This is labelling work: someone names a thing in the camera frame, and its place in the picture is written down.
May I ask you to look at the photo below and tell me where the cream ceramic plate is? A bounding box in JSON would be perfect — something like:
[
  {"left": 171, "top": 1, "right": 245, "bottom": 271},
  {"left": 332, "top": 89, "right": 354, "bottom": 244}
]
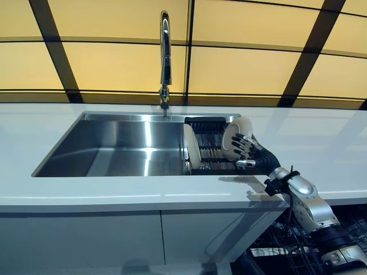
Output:
[
  {"left": 221, "top": 116, "right": 255, "bottom": 160},
  {"left": 181, "top": 124, "right": 202, "bottom": 170}
]

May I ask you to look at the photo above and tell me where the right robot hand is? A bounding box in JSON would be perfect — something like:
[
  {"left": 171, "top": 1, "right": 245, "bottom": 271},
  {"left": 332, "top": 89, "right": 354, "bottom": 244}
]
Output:
[{"left": 231, "top": 133, "right": 282, "bottom": 174}]

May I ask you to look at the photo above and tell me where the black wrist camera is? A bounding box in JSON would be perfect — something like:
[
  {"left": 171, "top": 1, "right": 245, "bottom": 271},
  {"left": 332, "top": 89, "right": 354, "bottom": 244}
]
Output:
[{"left": 264, "top": 178, "right": 284, "bottom": 198}]

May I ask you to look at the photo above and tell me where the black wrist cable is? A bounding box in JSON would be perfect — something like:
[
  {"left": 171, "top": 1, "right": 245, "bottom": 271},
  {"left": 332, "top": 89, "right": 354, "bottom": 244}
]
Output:
[{"left": 287, "top": 164, "right": 302, "bottom": 230}]

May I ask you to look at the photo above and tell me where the wide white cabinet door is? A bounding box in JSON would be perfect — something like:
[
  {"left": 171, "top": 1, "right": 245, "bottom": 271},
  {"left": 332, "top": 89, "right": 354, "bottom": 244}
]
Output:
[{"left": 0, "top": 210, "right": 167, "bottom": 275}]

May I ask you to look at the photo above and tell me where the stainless steel sink basin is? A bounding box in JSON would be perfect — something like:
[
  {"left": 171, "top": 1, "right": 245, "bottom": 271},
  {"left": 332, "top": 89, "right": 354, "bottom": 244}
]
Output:
[{"left": 30, "top": 111, "right": 268, "bottom": 178}]

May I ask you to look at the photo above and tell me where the chrome gooseneck kitchen faucet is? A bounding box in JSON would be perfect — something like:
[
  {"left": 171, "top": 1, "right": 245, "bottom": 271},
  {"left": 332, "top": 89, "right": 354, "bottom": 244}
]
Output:
[{"left": 158, "top": 10, "right": 175, "bottom": 112}]

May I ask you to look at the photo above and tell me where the black wire dishwasher rack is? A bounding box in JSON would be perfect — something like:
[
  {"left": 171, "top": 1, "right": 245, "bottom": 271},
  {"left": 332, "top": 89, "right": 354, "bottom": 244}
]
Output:
[{"left": 248, "top": 205, "right": 367, "bottom": 275}]

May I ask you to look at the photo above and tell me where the black sink drain rack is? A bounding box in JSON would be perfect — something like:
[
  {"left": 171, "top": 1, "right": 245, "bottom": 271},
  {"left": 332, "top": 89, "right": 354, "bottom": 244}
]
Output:
[{"left": 182, "top": 116, "right": 267, "bottom": 176}]

